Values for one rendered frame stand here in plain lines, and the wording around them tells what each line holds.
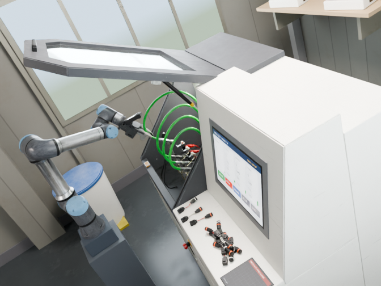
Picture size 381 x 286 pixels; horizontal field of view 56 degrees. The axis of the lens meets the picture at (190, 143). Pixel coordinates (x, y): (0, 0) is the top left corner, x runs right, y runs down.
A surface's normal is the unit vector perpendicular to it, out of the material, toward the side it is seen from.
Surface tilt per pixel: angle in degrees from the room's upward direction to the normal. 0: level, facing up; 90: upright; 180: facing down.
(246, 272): 0
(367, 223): 90
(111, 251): 90
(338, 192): 90
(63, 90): 90
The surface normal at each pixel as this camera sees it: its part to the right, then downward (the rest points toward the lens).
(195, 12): 0.48, 0.33
